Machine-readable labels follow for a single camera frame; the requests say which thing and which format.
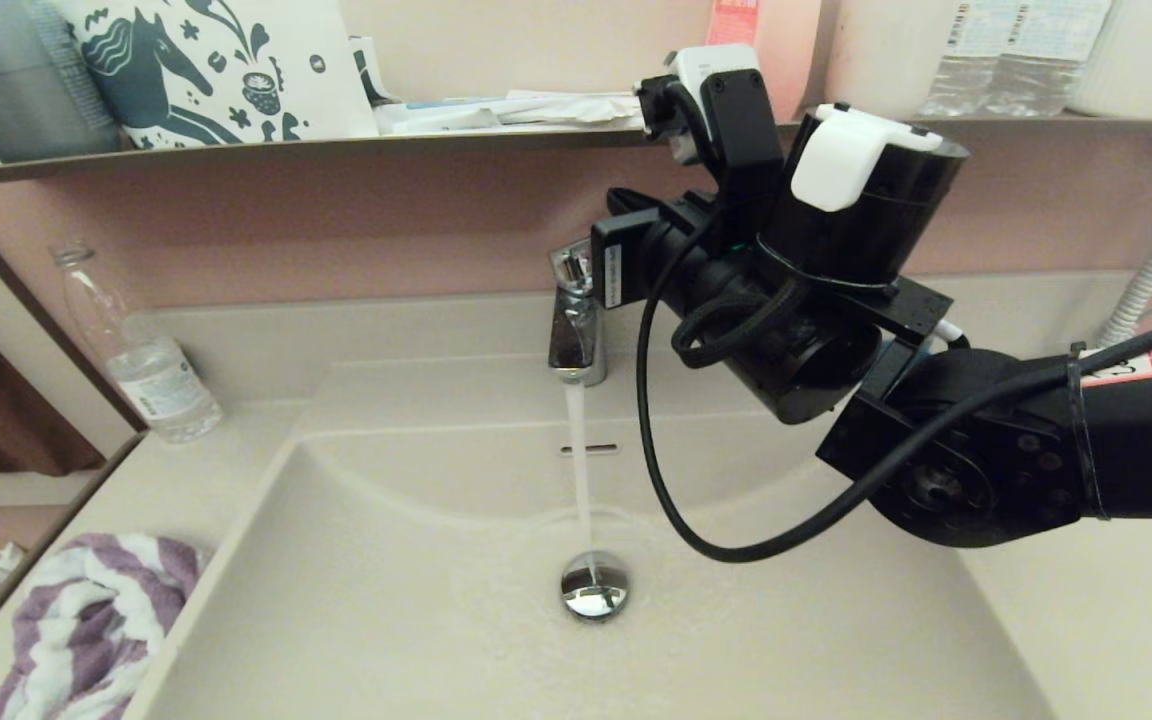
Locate clear bottle with white label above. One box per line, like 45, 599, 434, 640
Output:
54, 243, 225, 444

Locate pink plastic bottle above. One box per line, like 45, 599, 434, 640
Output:
706, 0, 822, 123

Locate white ceramic sink basin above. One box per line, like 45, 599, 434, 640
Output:
124, 340, 1067, 720

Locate large white plastic jug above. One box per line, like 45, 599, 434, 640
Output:
824, 0, 947, 119

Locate white packets on shelf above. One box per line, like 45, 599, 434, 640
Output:
501, 90, 645, 128

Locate white sachet packet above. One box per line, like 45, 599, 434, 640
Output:
374, 105, 507, 137

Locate chrome sink faucet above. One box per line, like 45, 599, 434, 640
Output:
548, 240, 607, 388

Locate purple white striped towel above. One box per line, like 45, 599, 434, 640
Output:
0, 532, 212, 720

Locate grey translucent container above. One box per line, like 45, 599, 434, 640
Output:
0, 0, 122, 166

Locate chrome drain stopper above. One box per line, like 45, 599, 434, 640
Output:
559, 550, 630, 623

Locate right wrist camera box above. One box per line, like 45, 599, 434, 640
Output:
634, 43, 787, 201

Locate white kettle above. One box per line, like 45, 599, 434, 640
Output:
1066, 0, 1152, 121

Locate clear plastic water bottle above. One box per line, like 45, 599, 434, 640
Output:
916, 0, 999, 119
981, 0, 1112, 119

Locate white bag with horse print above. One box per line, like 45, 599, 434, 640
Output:
56, 0, 380, 151

